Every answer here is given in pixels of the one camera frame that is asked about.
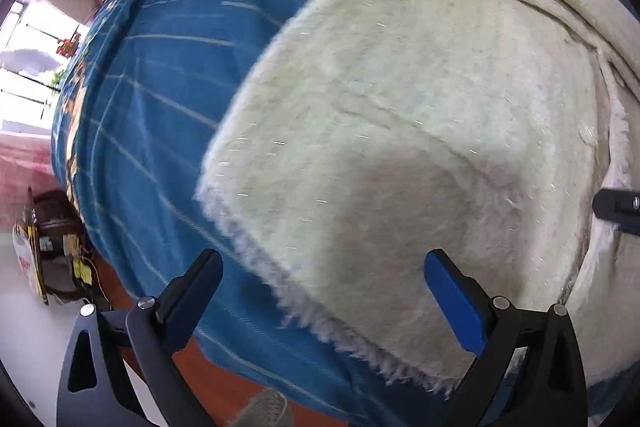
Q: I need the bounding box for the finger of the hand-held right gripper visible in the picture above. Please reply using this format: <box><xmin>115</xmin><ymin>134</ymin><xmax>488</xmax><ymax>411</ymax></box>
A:
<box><xmin>592</xmin><ymin>188</ymin><xmax>640</xmax><ymax>237</ymax></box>

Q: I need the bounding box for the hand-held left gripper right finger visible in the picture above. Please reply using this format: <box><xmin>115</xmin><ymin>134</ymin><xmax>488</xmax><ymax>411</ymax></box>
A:
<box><xmin>423</xmin><ymin>249</ymin><xmax>588</xmax><ymax>427</ymax></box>

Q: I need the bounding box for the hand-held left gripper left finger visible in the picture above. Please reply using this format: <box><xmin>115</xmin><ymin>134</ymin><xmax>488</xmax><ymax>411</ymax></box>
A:
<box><xmin>56</xmin><ymin>249</ymin><xmax>224</xmax><ymax>427</ymax></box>

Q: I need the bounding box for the grey slipper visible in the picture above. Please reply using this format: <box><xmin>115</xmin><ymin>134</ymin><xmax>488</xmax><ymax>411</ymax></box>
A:
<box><xmin>231</xmin><ymin>389</ymin><xmax>296</xmax><ymax>427</ymax></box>

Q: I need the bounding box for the dark wooden cabinet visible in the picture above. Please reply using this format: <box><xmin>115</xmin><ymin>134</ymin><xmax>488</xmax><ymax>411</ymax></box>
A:
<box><xmin>25</xmin><ymin>187</ymin><xmax>91</xmax><ymax>305</ymax></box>

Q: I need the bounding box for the blue striped bedsheet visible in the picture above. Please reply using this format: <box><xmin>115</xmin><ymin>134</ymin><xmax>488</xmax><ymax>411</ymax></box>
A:
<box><xmin>50</xmin><ymin>0</ymin><xmax>640</xmax><ymax>427</ymax></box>

